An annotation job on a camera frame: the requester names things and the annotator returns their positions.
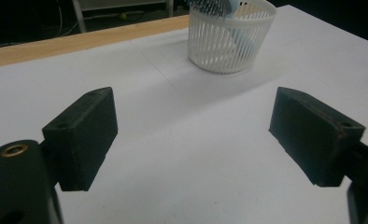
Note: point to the white plastic slatted basket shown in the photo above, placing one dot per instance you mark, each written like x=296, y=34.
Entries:
x=216, y=59

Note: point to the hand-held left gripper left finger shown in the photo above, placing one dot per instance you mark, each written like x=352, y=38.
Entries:
x=82, y=137

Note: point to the wooden table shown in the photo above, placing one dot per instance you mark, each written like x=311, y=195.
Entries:
x=79, y=42

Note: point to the light blue hairbrush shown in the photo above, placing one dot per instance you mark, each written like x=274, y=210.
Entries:
x=233, y=6

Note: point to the white metal stand frame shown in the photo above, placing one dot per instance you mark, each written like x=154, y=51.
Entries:
x=79, y=15

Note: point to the small yellow-green object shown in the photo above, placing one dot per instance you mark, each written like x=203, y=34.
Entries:
x=123, y=15

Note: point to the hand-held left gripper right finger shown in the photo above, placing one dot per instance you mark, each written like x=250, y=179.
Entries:
x=313, y=137

